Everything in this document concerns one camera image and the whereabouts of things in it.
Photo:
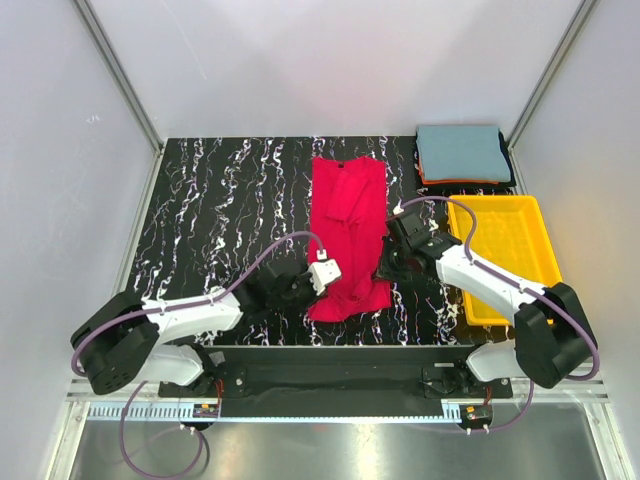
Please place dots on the red polo shirt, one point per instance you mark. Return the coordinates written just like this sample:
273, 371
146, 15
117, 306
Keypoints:
348, 213

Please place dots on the folded dark navy shirt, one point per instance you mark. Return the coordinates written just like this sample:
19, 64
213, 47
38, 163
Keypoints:
503, 170

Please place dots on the right aluminium frame post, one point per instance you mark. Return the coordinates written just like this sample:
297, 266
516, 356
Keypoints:
575, 26

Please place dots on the aluminium frame post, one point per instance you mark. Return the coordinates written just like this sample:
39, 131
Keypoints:
575, 26
108, 54

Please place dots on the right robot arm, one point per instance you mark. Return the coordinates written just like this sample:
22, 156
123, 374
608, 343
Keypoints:
553, 340

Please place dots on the slotted cable duct rail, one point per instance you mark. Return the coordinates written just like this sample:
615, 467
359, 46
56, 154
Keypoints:
201, 413

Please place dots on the left aluminium frame post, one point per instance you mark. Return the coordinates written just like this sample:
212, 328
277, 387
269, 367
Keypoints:
108, 54

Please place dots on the yellow plastic bin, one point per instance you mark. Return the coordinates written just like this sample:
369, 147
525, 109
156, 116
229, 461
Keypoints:
510, 233

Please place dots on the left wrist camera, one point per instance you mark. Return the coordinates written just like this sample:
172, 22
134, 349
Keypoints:
324, 273

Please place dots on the folded grey-blue shirt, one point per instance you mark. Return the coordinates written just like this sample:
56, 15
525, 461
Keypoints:
455, 151

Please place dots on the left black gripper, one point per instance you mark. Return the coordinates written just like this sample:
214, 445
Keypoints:
304, 286

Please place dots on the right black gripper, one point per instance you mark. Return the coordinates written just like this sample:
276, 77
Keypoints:
392, 261

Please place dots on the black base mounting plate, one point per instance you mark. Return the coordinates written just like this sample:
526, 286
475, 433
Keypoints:
339, 380

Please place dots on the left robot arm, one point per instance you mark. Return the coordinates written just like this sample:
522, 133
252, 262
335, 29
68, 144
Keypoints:
128, 340

